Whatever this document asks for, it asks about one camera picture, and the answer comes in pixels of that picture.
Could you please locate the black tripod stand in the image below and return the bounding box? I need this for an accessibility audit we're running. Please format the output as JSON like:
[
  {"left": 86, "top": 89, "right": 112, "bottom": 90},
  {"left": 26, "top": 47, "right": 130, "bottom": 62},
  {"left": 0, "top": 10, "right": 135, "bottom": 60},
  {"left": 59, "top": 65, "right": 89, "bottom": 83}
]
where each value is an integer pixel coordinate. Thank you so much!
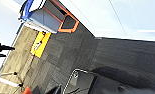
[{"left": 0, "top": 34, "right": 16, "bottom": 59}]

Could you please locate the white wardrobe body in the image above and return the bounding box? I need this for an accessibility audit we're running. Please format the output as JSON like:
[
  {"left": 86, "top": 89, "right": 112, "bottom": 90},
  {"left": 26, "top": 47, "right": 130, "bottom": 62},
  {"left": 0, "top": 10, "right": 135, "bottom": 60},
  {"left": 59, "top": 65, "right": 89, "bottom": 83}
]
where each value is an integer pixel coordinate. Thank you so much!
[{"left": 57, "top": 0, "right": 155, "bottom": 43}]

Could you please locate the orange table frame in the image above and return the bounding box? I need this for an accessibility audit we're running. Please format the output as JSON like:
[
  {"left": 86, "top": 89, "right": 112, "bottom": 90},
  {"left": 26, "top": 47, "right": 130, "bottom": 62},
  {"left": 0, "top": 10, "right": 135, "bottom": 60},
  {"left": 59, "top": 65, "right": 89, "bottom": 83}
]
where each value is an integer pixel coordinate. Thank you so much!
[{"left": 42, "top": 0, "right": 81, "bottom": 34}]

